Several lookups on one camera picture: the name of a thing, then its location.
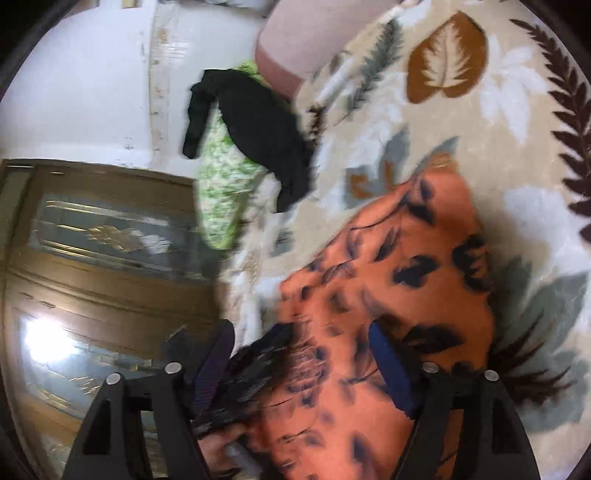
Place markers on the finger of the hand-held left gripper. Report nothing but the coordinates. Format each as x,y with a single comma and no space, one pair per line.
251,374

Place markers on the black garment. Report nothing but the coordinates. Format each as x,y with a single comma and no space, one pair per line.
258,120

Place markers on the wooden door with glass panels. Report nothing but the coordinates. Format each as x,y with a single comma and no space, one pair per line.
92,286

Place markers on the person's left hand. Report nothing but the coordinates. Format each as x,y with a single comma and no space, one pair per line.
228,454

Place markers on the orange black floral cloth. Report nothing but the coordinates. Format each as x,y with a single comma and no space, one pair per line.
392,240

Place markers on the green white patterned cloth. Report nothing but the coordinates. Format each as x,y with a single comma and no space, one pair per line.
221,184

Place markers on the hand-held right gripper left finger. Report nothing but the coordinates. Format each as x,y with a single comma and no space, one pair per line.
214,364

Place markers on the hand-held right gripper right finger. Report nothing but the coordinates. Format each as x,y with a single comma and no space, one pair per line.
392,369

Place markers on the beige leaf-printed blanket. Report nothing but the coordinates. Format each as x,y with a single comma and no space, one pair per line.
508,138

